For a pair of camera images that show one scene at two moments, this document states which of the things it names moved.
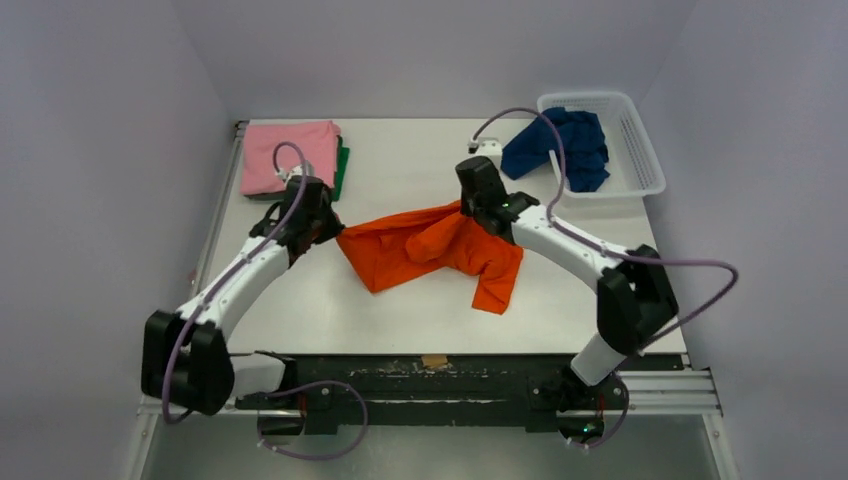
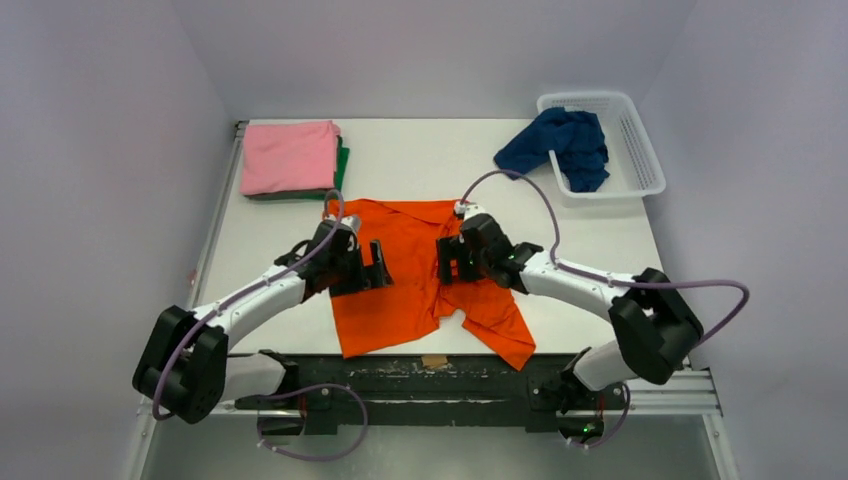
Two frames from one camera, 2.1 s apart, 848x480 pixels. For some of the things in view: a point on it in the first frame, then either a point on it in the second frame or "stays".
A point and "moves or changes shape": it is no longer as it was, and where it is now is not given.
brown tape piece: (434, 361) stays
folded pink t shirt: (268, 147) stays
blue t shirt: (583, 141) stays
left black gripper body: (323, 224) -> (351, 255)
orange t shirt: (392, 251) moves or changes shape
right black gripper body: (490, 221) -> (454, 257)
